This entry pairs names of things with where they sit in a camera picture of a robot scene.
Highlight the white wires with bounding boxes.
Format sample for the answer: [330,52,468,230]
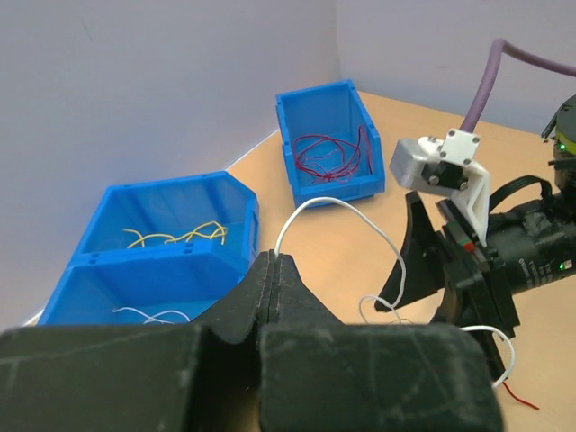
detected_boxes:
[112,196,518,391]

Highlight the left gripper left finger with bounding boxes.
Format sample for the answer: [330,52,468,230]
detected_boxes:
[1,252,270,431]

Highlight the red wires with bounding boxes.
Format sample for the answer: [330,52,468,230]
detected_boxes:
[292,125,541,410]

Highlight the small blue bin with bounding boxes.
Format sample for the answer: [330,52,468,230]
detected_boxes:
[275,80,386,206]

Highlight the yellow wires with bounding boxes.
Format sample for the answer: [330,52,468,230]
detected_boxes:
[123,220,229,249]

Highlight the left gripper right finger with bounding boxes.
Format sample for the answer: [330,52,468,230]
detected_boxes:
[258,252,505,432]

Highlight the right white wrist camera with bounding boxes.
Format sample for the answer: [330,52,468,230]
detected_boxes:
[390,129,491,246]

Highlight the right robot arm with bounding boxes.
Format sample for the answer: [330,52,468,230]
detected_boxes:
[380,97,575,338]

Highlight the large divided blue bin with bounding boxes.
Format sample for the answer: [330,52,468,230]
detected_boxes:
[38,171,259,326]

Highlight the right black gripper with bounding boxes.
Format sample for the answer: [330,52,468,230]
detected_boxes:
[373,191,521,379]

